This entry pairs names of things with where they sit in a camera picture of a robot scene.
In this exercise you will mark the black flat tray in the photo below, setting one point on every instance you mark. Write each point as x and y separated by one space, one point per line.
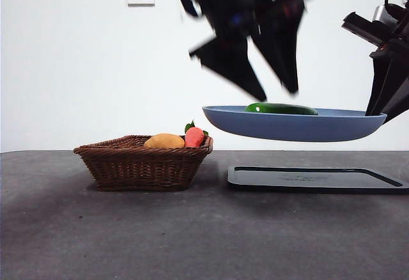
306 181

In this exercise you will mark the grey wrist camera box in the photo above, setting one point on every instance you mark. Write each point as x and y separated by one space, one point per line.
383 14

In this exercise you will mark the blue round plate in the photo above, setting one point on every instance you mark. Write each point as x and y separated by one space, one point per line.
287 126

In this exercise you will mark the long green pepper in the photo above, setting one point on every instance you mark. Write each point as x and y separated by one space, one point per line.
281 109

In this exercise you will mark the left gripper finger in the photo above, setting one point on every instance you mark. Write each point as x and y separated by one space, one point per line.
281 43
233 66

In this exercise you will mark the orange carrot with green leaves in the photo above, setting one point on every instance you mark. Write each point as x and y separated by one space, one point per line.
193 137

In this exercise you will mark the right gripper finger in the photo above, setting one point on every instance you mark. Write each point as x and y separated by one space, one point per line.
399 94
378 85

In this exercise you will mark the brown wicker basket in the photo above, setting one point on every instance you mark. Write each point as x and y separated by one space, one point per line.
137 168

